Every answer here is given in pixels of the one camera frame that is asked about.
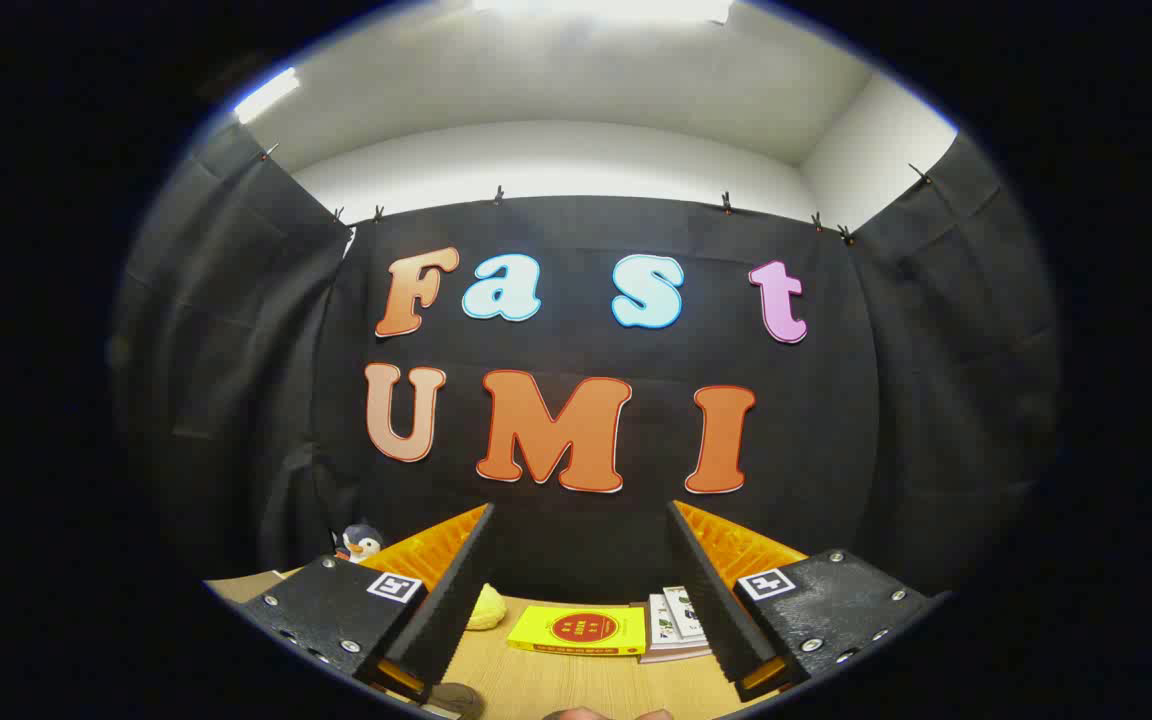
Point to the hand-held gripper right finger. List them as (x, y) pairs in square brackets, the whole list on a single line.
[(706, 590)]

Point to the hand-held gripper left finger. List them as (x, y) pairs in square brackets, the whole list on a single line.
[(456, 590)]

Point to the white illustrated cover book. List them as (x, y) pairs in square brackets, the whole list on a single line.
[(684, 610)]

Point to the yellow round plush bun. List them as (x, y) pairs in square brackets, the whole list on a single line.
[(486, 610)]

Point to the white paperback book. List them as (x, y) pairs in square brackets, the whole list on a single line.
[(671, 654), (660, 622)]

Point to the penguin plush toy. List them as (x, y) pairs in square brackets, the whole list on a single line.
[(363, 545)]

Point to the yellow book with red circle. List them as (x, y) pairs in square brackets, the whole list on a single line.
[(581, 630)]

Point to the row of small cloth clips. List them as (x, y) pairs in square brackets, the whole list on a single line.
[(499, 194)]

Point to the ceiling light panel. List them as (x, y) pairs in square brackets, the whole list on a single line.
[(266, 95)]

